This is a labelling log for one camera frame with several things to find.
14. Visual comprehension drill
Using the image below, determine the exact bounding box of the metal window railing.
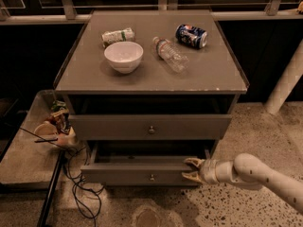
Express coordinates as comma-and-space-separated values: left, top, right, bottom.
0, 0, 302, 25

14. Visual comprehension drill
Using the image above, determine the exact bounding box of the grey drawer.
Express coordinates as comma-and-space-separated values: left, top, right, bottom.
81, 140, 214, 187
69, 114, 231, 140

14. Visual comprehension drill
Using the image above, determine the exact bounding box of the grey top drawer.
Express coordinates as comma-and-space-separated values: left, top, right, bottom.
69, 114, 231, 140

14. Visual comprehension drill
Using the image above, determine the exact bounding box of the grey drawer cabinet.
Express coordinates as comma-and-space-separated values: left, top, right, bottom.
52, 9, 250, 187

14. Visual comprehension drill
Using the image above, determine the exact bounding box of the white bowl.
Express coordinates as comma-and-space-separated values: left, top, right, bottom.
104, 42, 144, 74

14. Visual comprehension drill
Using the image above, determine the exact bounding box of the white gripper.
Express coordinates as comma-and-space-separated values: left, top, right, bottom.
182, 157, 219, 184

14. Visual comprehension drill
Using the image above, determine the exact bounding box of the grey side tray table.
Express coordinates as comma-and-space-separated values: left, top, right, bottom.
0, 90, 62, 192

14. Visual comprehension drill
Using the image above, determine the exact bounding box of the white green crushed can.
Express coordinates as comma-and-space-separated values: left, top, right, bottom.
101, 27, 134, 47

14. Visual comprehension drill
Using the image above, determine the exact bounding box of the black cable on floor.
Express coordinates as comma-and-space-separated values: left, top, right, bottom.
18, 126, 105, 227

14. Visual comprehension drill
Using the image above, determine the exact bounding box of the blue soda can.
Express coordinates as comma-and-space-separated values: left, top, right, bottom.
175, 25, 207, 49

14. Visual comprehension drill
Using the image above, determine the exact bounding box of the white diagonal post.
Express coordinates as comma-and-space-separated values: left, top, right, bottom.
264, 40, 303, 114

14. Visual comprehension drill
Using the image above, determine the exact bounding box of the clear plastic water bottle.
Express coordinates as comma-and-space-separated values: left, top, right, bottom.
152, 37, 188, 73

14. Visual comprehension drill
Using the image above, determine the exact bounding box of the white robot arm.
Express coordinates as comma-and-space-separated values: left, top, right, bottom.
182, 153, 303, 214

